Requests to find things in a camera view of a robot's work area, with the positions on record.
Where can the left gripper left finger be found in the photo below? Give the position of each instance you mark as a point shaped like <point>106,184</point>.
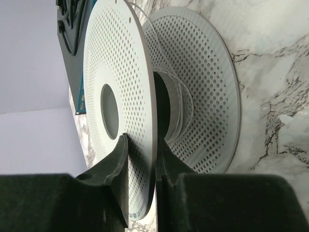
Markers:
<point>94,201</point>

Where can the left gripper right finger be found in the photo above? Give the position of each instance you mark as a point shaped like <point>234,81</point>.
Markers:
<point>192,202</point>

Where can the grey cable spool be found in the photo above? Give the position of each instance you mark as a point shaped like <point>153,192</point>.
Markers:
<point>172,78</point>

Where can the dark network switch box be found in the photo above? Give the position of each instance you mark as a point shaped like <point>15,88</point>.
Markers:
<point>72,20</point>

